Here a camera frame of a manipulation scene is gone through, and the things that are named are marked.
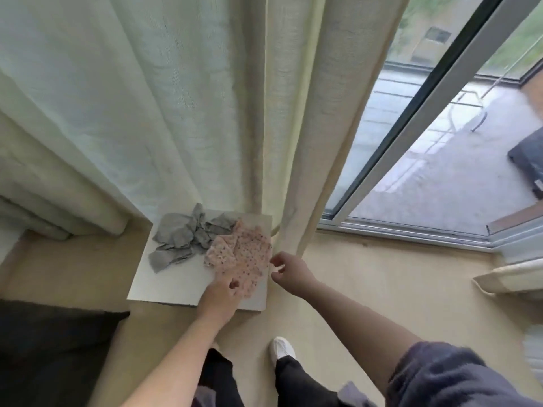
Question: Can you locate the person's left hand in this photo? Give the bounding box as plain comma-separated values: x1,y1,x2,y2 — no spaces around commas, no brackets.
197,274,247,329

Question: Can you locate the person's right hand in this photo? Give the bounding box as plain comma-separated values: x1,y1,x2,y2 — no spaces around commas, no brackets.
269,250,324,302

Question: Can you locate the person's right forearm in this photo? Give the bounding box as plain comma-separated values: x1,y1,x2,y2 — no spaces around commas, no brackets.
305,279,425,397

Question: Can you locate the person's left forearm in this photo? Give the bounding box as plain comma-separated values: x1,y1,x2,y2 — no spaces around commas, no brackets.
123,313,229,407

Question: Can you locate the person's white shoe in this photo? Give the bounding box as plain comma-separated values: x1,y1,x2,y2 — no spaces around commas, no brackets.
269,335,299,366

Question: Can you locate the person's black trouser leg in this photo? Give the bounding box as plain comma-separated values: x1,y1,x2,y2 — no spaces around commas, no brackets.
273,355,380,407
193,347,245,407

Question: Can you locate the black floor mat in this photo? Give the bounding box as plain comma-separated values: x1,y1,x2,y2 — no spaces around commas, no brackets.
0,299,131,407

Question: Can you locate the white bundled curtain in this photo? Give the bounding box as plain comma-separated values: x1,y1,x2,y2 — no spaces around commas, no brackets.
472,257,543,296

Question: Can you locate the white linen curtain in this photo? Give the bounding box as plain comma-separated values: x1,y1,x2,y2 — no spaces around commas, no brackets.
0,0,414,255

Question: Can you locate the brown wooden board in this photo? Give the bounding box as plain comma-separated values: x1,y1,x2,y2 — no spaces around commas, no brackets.
488,201,543,236

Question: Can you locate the dark blue tarpaulin cover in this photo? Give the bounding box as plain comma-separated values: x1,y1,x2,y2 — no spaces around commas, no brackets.
507,127,543,200

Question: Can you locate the white sliding door frame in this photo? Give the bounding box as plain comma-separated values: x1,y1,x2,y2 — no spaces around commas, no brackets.
319,0,543,253

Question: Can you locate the dark balcony window frame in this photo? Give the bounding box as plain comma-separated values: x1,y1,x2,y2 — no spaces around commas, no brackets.
386,0,543,83

